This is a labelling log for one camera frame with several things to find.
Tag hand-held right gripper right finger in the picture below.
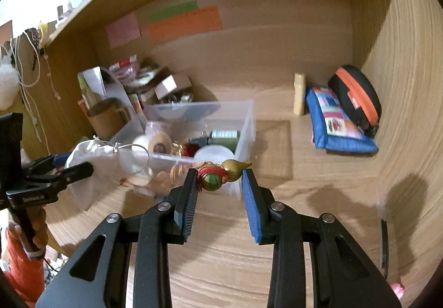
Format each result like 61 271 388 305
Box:
241 169 403 308

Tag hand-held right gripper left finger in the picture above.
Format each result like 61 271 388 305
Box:
35 168 200 308

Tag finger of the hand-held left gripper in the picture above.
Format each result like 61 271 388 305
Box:
26 162 95 193
21 153 73 174

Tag gold green gourd ornament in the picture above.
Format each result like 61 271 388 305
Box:
169 159 253 193

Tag white drawstring bag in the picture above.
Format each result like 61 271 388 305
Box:
65 137 153 210

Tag white round jar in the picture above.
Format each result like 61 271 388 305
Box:
193 145 236 165

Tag red velvet drawstring pouch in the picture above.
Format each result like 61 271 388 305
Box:
171 142 200 158

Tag round tape roll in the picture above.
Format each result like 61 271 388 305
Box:
133 133 172 157

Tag green spray bottle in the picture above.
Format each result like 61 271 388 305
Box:
189 130 241 153

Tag translucent plastic storage box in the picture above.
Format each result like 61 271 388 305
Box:
111 99 257 198

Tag person's left forearm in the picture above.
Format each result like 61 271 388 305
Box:
5 225 46 302

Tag wooden desktop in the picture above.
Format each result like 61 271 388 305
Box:
45 83 403 308

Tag person's left hand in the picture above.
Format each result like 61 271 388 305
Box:
7 207 48 250

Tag brown cup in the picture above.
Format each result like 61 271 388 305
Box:
86 98 131 141

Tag white fluffy ball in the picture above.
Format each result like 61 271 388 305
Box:
0 64 20 110

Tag blue patchwork pouch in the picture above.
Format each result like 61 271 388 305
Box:
305 86 379 153

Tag yellow tube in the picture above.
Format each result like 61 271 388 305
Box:
293 72 307 117

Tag clear packet of pink items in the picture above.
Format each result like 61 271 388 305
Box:
109 55 141 87

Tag small white brown box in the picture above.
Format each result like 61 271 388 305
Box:
154 74 193 101

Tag black thin stick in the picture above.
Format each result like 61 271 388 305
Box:
380 219 390 269

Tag pink sticky note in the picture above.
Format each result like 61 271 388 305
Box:
105 12 142 49

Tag black case orange zipper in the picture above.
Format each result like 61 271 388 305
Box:
327 65 383 138

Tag pink paw toy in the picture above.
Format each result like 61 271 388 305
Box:
388 278 405 302

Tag orange sticky note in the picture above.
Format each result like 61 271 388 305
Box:
148 6 223 45

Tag green sticky note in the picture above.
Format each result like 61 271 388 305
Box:
147 0 199 22

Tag white hanging cord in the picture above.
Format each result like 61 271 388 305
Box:
9 29 50 144

